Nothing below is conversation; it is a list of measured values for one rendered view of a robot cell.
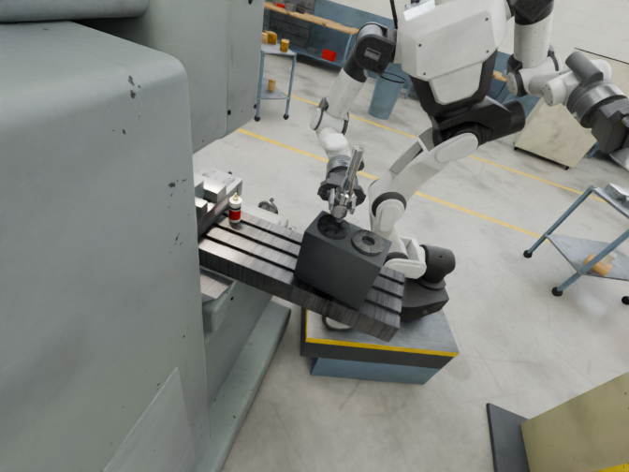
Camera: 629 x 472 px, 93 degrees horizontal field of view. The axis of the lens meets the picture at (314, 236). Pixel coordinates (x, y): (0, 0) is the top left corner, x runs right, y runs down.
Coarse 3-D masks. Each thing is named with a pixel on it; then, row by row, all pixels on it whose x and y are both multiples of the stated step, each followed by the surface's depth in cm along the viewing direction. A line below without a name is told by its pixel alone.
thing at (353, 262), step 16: (320, 224) 80; (336, 224) 83; (352, 224) 85; (304, 240) 80; (320, 240) 78; (336, 240) 78; (352, 240) 78; (368, 240) 81; (384, 240) 83; (304, 256) 83; (320, 256) 81; (336, 256) 78; (352, 256) 76; (368, 256) 76; (384, 256) 78; (304, 272) 87; (320, 272) 84; (336, 272) 82; (352, 272) 79; (368, 272) 77; (320, 288) 88; (336, 288) 85; (352, 288) 83; (368, 288) 80; (352, 304) 86
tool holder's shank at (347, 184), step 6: (354, 150) 66; (360, 150) 66; (354, 156) 67; (360, 156) 66; (354, 162) 67; (348, 168) 69; (354, 168) 68; (348, 174) 70; (354, 174) 69; (348, 180) 70; (354, 180) 71; (342, 186) 72; (348, 186) 71; (348, 192) 73
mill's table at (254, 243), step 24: (216, 240) 96; (240, 240) 97; (264, 240) 99; (288, 240) 103; (216, 264) 93; (240, 264) 90; (264, 264) 92; (288, 264) 94; (264, 288) 93; (288, 288) 89; (312, 288) 89; (384, 288) 95; (336, 312) 89; (360, 312) 86; (384, 312) 88; (384, 336) 89
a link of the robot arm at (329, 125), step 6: (324, 114) 107; (324, 120) 107; (330, 120) 108; (336, 120) 108; (342, 120) 110; (318, 126) 108; (324, 126) 108; (330, 126) 108; (336, 126) 109; (342, 126) 109; (318, 132) 109; (324, 132) 104; (330, 132) 103; (336, 132) 105; (342, 132) 110; (318, 138) 108; (324, 138) 103
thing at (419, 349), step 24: (312, 312) 149; (312, 336) 139; (336, 336) 142; (360, 336) 145; (408, 336) 151; (432, 336) 154; (312, 360) 167; (336, 360) 154; (360, 360) 154; (384, 360) 154; (408, 360) 155; (432, 360) 155
